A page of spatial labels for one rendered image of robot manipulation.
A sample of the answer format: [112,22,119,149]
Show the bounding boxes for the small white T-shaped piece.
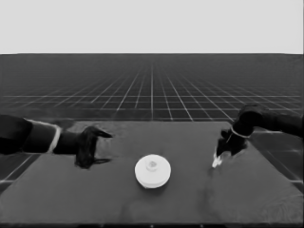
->
[211,152,224,169]

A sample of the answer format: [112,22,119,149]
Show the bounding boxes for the large thick white disc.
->
[134,154,172,188]

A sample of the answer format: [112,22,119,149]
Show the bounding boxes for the white round carrier with pins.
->
[141,182,166,190]

